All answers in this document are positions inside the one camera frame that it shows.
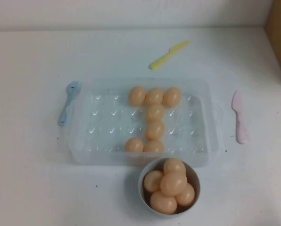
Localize clear plastic egg box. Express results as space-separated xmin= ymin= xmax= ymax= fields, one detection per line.
xmin=68 ymin=77 xmax=220 ymax=168

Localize brown cardboard box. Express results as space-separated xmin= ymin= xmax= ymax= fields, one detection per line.
xmin=264 ymin=0 xmax=281 ymax=91

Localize yellow plastic knife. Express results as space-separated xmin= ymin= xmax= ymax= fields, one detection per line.
xmin=149 ymin=40 xmax=190 ymax=71

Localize white round bowl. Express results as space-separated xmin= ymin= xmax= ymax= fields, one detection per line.
xmin=138 ymin=157 xmax=201 ymax=215

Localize pink plastic knife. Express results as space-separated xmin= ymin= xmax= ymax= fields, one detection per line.
xmin=231 ymin=89 xmax=251 ymax=144

